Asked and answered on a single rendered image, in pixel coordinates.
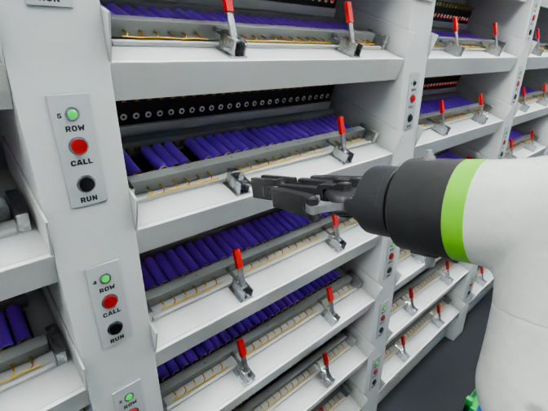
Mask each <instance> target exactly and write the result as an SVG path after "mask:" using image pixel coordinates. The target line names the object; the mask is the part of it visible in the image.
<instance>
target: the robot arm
mask: <svg viewBox="0 0 548 411"><path fill-rule="evenodd" d="M250 180H251V186H252V193H253V197H254V198H259V199H264V200H270V201H272V204H273V207H276V208H278V209H282V210H286V211H289V212H291V213H295V214H299V215H302V216H304V217H306V218H307V219H308V220H309V221H312V222H317V221H319V220H320V216H321V213H329V214H335V215H337V216H339V217H343V218H351V217H354V218H355V220H356V221H357V223H358V224H359V225H360V227H361V228H362V229H363V230H364V231H366V232H367V233H370V234H374V235H379V236H386V237H390V238H391V239H392V241H393V242H394V244H395V245H396V246H398V247H399V248H401V249H405V250H410V253H412V254H419V255H422V256H424V258H425V266H426V267H434V266H435V259H437V258H439V257H441V258H446V259H452V260H456V261H460V262H464V263H471V264H474V265H479V266H482V267H486V268H487V269H488V270H489V271H490V272H491V273H492V274H493V278H494V285H493V299H492V304H491V308H490V313H489V318H488V324H487V328H486V332H485V335H484V341H483V345H482V348H481V352H480V355H479V360H478V363H477V366H476V371H475V389H476V395H477V398H478V401H479V406H480V408H481V411H548V155H547V156H541V157H527V158H518V159H498V160H490V159H448V158H435V157H434V153H433V152H432V149H427V150H426V153H424V157H423V158H410V159H408V160H407V161H405V162H404V163H403V164H402V165H401V166H373V167H371V168H370V169H368V170H367V171H366V172H365V173H364V174H363V176H348V175H312V176H310V178H304V177H300V178H299V179H298V180H297V177H291V176H281V175H261V178H259V177H253V178H251V179H250Z"/></svg>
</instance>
